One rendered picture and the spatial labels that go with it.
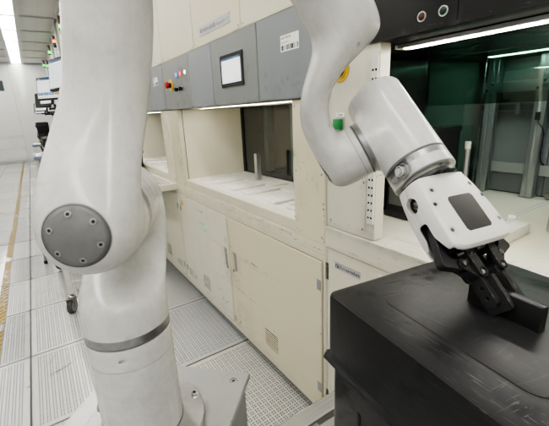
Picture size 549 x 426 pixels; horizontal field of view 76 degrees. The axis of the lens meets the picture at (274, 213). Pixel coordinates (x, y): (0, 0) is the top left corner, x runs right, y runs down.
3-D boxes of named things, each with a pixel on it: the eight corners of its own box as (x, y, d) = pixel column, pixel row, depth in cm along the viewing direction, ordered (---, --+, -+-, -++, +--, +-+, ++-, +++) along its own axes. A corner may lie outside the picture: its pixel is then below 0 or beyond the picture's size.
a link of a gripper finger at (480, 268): (446, 252, 39) (488, 277, 39) (451, 221, 41) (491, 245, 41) (429, 262, 41) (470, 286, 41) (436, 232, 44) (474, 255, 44)
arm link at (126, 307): (68, 357, 46) (24, 177, 39) (111, 289, 64) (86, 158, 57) (163, 346, 47) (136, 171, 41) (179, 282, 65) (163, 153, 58)
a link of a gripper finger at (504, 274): (488, 248, 41) (525, 303, 38) (505, 243, 42) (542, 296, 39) (468, 259, 43) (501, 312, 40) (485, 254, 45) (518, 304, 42)
